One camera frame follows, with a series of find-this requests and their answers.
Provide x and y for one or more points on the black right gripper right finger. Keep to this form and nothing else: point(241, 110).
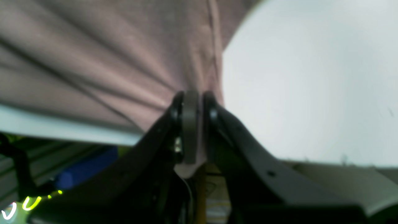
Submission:
point(262, 189)

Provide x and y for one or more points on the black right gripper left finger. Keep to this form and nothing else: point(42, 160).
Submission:
point(142, 186)

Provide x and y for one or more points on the dusty pink T-shirt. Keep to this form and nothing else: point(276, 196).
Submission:
point(113, 63)

